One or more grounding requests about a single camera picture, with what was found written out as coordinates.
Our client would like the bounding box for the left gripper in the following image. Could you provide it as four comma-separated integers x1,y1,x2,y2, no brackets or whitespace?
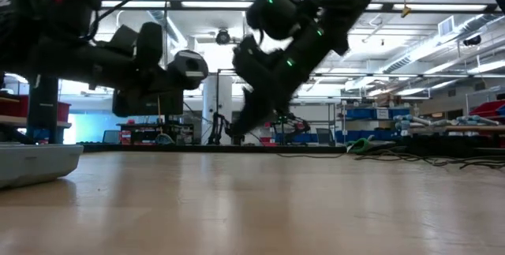
88,21,189,116

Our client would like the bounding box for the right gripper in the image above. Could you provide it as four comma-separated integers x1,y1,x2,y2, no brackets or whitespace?
230,36,312,137

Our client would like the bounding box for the black cord spool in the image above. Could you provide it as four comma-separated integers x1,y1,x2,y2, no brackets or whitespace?
167,49,209,91

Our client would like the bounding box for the black monitor screen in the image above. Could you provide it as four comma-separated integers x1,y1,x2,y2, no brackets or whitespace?
122,88,185,117

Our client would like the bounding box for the white building pillar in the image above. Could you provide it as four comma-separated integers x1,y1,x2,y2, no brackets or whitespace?
201,44,234,146

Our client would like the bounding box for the cluttered dark desk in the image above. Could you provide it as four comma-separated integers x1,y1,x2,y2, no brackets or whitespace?
117,122,195,146

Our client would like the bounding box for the black overhead light bar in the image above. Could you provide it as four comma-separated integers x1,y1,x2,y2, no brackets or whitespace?
100,0,505,14

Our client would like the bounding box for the red storage bin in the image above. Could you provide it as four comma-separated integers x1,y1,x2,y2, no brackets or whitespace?
469,99,505,118
0,93,72,124

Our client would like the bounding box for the blue bin shelving rack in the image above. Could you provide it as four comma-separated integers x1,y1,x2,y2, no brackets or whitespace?
335,103,413,145

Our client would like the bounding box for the grey tool case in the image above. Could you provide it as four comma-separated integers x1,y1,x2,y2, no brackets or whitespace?
0,143,84,191

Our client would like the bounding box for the wooden workbench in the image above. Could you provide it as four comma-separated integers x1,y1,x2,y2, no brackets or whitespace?
408,123,505,134

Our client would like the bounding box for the black ceiling device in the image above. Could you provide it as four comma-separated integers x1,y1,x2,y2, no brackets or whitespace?
462,34,483,47

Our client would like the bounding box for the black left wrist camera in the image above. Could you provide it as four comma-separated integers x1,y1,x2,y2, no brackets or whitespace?
95,24,139,57

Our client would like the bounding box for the black ceiling camera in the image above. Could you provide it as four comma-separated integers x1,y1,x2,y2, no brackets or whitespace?
215,28,232,47

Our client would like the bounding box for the black vertical frame post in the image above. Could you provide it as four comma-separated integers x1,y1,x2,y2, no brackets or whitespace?
26,75,60,145

